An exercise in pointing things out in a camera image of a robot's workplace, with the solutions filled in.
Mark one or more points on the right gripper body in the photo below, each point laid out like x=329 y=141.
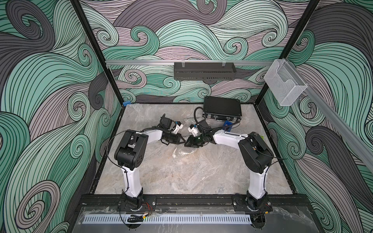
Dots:
x=198 y=141

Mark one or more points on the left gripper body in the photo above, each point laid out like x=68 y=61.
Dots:
x=171 y=138

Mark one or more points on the clear bubble wrap sheet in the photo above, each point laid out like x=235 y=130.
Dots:
x=187 y=122
x=183 y=151

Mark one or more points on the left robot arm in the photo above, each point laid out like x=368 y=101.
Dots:
x=131 y=150

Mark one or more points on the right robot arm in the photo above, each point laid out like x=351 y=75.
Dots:
x=256 y=154

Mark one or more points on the blue tape dispenser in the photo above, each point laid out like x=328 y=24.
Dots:
x=227 y=126

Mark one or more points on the black hard case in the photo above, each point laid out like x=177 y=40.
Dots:
x=222 y=109

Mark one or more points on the blue corner clip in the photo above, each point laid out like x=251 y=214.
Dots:
x=126 y=103

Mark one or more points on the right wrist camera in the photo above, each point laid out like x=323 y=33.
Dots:
x=193 y=129

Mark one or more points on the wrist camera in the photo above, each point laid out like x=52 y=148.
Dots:
x=193 y=129
x=177 y=127

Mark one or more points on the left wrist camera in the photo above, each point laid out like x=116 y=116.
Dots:
x=177 y=127

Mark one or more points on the black perforated wall tray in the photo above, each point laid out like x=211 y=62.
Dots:
x=208 y=72

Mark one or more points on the aluminium rail back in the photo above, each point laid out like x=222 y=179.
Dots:
x=147 y=62

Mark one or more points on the aluminium rail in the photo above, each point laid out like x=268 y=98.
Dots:
x=324 y=98
x=147 y=62

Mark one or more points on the clear acrylic wall holder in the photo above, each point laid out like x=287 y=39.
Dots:
x=285 y=82

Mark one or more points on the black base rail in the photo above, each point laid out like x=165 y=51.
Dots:
x=239 y=202

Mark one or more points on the white slotted cable duct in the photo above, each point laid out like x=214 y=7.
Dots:
x=170 y=219

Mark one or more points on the aluminium rail right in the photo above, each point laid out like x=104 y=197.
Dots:
x=324 y=98

